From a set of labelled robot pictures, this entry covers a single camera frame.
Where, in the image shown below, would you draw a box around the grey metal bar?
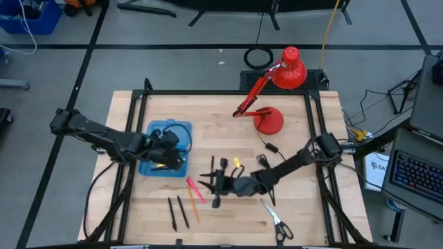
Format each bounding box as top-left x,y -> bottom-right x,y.
0,78 -> 30,92

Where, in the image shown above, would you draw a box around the black partition screen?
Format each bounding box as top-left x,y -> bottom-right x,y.
117,0 -> 353,32

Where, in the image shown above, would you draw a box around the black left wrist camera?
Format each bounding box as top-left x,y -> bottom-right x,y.
159,129 -> 181,149

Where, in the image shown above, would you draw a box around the black aluminium table frame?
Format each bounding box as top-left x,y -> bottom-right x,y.
84,78 -> 373,245

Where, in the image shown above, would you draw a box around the black perforated metal platform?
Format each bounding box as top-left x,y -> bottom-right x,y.
239,68 -> 330,92

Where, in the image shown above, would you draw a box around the white printed paper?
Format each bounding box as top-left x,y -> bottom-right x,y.
363,151 -> 390,192

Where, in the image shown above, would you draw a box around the pink highlighter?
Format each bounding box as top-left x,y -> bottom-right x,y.
186,176 -> 207,205

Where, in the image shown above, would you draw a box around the black-handled silver scissors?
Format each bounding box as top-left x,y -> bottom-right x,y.
260,199 -> 295,244

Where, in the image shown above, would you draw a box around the black coiled floor cable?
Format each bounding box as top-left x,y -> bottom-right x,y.
243,46 -> 275,71

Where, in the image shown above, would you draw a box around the yellow cable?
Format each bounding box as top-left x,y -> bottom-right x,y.
318,0 -> 342,70

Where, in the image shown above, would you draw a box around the blue plastic supply box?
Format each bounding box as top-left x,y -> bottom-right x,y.
138,118 -> 193,178

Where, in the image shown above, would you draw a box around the yellow plug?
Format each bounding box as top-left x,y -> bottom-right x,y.
350,127 -> 369,143

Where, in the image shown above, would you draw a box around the blue storage bin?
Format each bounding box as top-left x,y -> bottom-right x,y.
0,0 -> 64,36

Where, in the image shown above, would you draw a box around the orange and black object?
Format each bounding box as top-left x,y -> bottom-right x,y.
62,0 -> 110,18

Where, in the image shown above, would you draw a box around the white cable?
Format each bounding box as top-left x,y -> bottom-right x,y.
0,0 -> 38,56

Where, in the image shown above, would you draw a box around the black lamp power cord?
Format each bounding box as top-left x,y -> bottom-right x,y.
256,124 -> 289,171

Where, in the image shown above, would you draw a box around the grey closed laptop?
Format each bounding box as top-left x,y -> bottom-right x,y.
409,54 -> 443,141

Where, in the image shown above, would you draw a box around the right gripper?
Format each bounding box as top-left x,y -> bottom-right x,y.
197,158 -> 240,209

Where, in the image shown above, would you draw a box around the red desk lamp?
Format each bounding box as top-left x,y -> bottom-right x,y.
232,45 -> 308,136

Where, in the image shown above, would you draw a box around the orange pencil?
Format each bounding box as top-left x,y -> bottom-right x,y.
185,181 -> 201,223

